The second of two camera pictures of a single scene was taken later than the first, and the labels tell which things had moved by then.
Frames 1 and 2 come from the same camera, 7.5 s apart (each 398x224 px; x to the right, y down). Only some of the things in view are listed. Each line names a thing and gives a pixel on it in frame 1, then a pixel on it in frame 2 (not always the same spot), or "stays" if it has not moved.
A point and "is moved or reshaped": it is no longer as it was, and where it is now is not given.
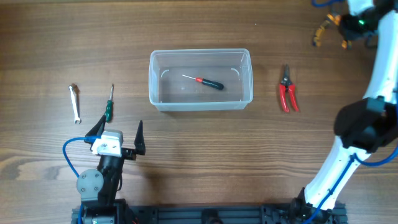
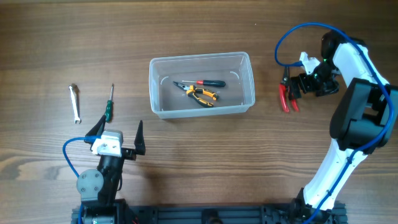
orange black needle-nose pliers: x=336 y=20 to x=191 y=91
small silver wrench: x=74 y=110 stays
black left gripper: x=130 y=153 stays
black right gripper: x=346 y=29 to x=303 y=78
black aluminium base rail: x=265 y=214 stays
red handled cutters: x=285 y=85 stays
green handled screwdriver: x=109 y=114 stays
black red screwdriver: x=207 y=82 is moved or reshaped
